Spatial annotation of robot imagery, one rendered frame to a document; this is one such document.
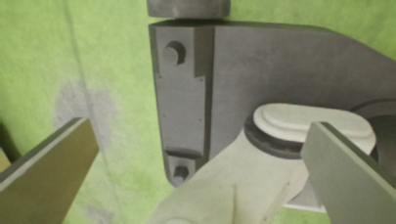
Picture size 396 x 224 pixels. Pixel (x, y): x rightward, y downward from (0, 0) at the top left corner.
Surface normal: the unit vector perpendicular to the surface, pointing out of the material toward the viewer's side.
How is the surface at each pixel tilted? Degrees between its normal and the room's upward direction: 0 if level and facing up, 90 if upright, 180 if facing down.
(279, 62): 0
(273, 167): 90
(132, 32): 0
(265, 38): 0
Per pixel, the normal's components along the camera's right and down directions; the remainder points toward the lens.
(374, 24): -0.22, 0.49
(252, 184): 0.00, -0.86
